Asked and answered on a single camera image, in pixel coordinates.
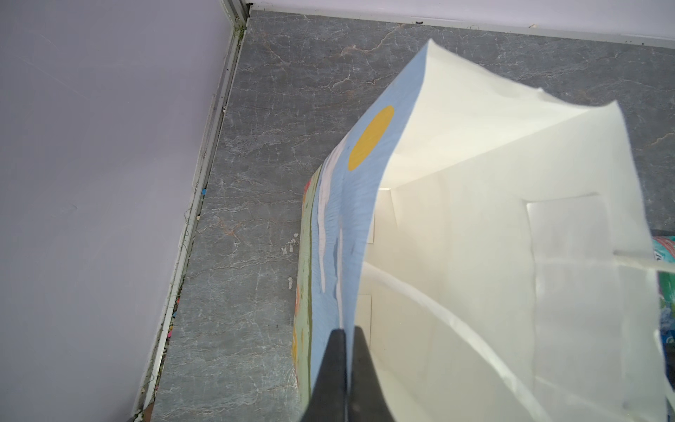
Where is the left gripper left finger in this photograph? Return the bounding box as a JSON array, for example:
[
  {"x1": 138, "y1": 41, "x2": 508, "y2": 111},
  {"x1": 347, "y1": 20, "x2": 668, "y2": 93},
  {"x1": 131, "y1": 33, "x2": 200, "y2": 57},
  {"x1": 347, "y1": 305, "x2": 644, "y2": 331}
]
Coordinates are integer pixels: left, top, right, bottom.
[{"x1": 301, "y1": 329, "x2": 347, "y2": 422}]

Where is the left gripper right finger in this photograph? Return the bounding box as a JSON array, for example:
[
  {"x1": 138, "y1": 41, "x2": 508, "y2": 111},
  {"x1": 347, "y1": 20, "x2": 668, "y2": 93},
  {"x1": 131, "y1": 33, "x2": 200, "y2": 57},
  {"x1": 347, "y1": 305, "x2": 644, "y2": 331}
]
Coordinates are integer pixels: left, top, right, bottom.
[{"x1": 347, "y1": 326, "x2": 395, "y2": 422}]

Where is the illustrated paper gift bag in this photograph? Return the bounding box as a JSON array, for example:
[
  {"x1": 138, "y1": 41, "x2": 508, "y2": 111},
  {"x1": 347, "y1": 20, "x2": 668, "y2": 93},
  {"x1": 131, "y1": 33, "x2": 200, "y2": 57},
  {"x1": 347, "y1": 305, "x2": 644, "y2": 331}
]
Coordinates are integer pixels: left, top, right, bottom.
[{"x1": 292, "y1": 41, "x2": 674, "y2": 421}]

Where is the Fox's mint blossom candy bag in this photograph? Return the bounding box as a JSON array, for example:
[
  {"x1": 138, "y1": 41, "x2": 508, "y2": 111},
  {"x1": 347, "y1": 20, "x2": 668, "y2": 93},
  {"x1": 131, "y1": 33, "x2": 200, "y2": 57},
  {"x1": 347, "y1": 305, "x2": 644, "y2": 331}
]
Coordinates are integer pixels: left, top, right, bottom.
[{"x1": 652, "y1": 236, "x2": 674, "y2": 370}]

